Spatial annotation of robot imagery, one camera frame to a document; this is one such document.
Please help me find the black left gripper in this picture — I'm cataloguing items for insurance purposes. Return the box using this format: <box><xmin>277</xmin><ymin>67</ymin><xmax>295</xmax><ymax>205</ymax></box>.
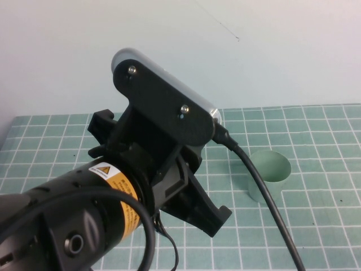
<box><xmin>148</xmin><ymin>147</ymin><xmax>233</xmax><ymax>238</ymax></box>

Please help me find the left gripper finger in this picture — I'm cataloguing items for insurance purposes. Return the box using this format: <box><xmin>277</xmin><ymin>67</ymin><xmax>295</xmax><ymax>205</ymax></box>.
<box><xmin>87</xmin><ymin>108</ymin><xmax>116</xmax><ymax>137</ymax></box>

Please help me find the pale green plastic cup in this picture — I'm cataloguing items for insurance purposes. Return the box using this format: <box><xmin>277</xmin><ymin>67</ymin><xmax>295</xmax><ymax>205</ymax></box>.
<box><xmin>247</xmin><ymin>150</ymin><xmax>292</xmax><ymax>204</ymax></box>

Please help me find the thin gripper wire bundle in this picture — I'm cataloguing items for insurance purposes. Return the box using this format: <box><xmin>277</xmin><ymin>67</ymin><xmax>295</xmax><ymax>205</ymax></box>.
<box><xmin>153</xmin><ymin>212</ymin><xmax>180</xmax><ymax>271</ymax></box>

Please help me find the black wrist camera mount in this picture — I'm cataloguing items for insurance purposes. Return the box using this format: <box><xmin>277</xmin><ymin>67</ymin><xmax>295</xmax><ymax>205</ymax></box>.
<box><xmin>107</xmin><ymin>60</ymin><xmax>217</xmax><ymax>184</ymax></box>

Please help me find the thick black camera cable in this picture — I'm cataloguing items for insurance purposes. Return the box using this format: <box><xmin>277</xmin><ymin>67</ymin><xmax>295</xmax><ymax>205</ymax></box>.
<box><xmin>213</xmin><ymin>117</ymin><xmax>308</xmax><ymax>271</ymax></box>

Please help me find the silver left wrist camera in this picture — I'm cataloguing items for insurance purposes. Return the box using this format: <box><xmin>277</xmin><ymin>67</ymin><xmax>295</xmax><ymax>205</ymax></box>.
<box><xmin>111</xmin><ymin>47</ymin><xmax>222</xmax><ymax>125</ymax></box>

